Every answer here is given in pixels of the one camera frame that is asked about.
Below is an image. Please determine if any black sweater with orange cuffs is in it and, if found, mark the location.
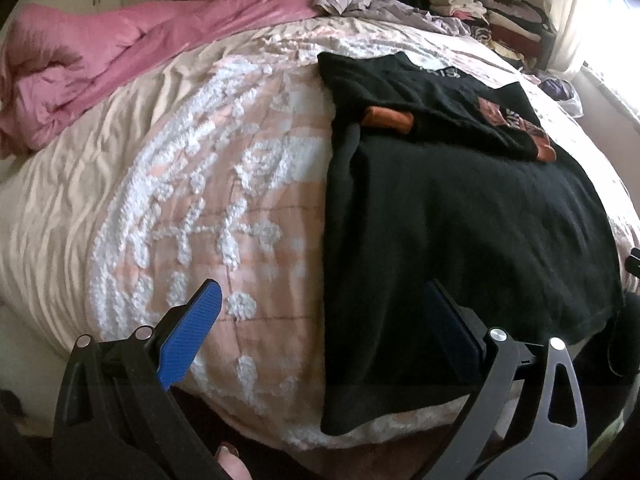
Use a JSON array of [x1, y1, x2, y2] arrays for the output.
[[318, 52, 624, 436]]

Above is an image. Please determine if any white plastic bag with clothes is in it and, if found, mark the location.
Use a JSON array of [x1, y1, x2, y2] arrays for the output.
[[538, 77, 584, 119]]

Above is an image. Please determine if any stack of folded clothes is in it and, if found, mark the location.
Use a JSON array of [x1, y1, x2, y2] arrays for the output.
[[427, 0, 556, 72]]

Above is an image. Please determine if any person's hand under gripper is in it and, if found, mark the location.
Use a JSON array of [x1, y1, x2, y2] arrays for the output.
[[216, 442, 252, 480]]

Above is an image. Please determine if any pink white floral blanket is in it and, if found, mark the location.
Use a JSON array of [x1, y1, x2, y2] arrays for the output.
[[87, 18, 639, 451]]

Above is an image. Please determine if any beige bed sheet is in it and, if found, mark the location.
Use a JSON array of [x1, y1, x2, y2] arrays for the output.
[[0, 14, 321, 351]]

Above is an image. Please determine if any white curtain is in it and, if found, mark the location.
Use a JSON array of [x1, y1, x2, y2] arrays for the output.
[[544, 0, 612, 80]]

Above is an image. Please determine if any pink duvet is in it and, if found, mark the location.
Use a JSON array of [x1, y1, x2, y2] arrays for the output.
[[1, 0, 319, 157]]

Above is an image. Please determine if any lilac crumpled garment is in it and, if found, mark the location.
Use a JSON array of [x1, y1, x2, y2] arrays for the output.
[[314, 0, 471, 37]]

